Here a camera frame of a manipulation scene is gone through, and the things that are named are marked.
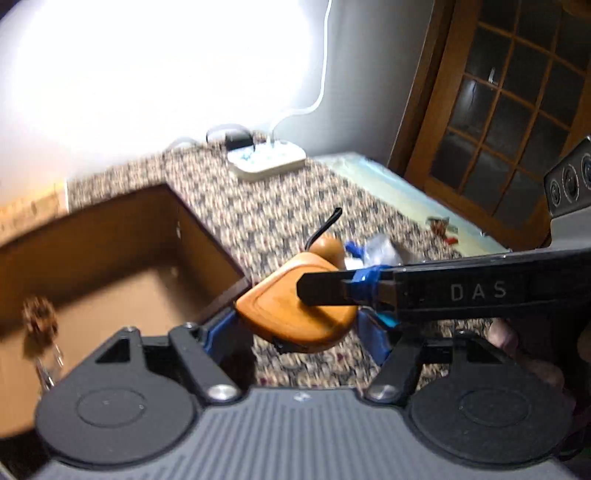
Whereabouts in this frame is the orange tape measure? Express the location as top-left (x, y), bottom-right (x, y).
top-left (235, 252), bottom-right (358, 353)

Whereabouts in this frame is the wooden gourd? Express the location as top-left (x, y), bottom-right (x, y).
top-left (304, 207), bottom-right (346, 270)

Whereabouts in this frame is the white plastic bag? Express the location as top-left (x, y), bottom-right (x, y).
top-left (345, 233), bottom-right (404, 270)

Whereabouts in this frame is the brown cardboard box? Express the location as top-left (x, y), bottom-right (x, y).
top-left (1, 184), bottom-right (250, 438)

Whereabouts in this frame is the white power strip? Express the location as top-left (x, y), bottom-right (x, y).
top-left (226, 140), bottom-right (307, 182)

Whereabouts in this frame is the brown pine cone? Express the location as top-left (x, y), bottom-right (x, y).
top-left (21, 297), bottom-right (58, 342)

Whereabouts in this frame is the black power adapter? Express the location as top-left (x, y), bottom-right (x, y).
top-left (224, 130), bottom-right (254, 152)

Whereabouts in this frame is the wooden glass door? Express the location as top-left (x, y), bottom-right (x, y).
top-left (390, 1), bottom-right (590, 250)

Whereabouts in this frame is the white power cable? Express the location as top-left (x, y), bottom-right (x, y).
top-left (269, 0), bottom-right (334, 144)

